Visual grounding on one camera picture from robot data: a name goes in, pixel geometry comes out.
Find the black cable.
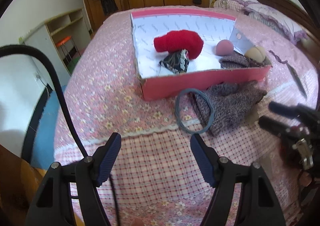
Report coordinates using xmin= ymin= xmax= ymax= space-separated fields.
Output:
xmin=0 ymin=45 xmax=123 ymax=226

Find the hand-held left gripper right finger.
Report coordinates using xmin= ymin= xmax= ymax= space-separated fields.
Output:
xmin=190 ymin=134 xmax=287 ymax=226

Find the red fuzzy sock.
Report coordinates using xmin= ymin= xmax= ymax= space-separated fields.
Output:
xmin=153 ymin=30 xmax=204 ymax=60

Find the pink makeup sponge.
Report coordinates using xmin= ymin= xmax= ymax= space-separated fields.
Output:
xmin=216 ymin=40 xmax=235 ymax=57

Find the floral frilled pillow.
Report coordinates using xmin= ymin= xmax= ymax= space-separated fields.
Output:
xmin=212 ymin=0 xmax=260 ymax=13

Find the blue mat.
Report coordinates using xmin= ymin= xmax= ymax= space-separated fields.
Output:
xmin=31 ymin=84 xmax=68 ymax=169

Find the beige sock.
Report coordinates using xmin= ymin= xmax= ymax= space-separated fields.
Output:
xmin=244 ymin=46 xmax=267 ymax=63

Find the blue-grey elastic headband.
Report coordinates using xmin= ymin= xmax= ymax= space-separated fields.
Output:
xmin=175 ymin=89 xmax=215 ymax=134

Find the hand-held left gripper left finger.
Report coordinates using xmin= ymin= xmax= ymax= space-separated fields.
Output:
xmin=29 ymin=132 xmax=122 ymax=226

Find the dark patterned fabric pouch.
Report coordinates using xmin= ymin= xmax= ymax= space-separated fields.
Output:
xmin=159 ymin=50 xmax=189 ymax=75

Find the pink cardboard shoe box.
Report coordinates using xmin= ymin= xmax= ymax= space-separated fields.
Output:
xmin=130 ymin=8 xmax=272 ymax=102

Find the brown wooden cabinet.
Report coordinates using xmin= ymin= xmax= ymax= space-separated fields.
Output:
xmin=0 ymin=145 xmax=48 ymax=226

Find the purple hair tie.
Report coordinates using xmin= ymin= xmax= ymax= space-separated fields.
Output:
xmin=269 ymin=50 xmax=288 ymax=65

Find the white desk with shelves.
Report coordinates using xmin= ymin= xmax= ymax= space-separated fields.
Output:
xmin=24 ymin=8 xmax=92 ymax=77

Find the translucent silicone puff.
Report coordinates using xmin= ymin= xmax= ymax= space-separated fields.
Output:
xmin=246 ymin=111 xmax=259 ymax=123

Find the orange round stool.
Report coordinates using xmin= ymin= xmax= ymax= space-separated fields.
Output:
xmin=55 ymin=37 xmax=82 ymax=67

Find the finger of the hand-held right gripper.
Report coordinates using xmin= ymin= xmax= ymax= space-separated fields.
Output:
xmin=269 ymin=102 xmax=300 ymax=119
xmin=258 ymin=116 xmax=288 ymax=139

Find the grey knit sock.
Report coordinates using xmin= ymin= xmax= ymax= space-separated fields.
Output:
xmin=219 ymin=51 xmax=265 ymax=69
xmin=191 ymin=81 xmax=267 ymax=137

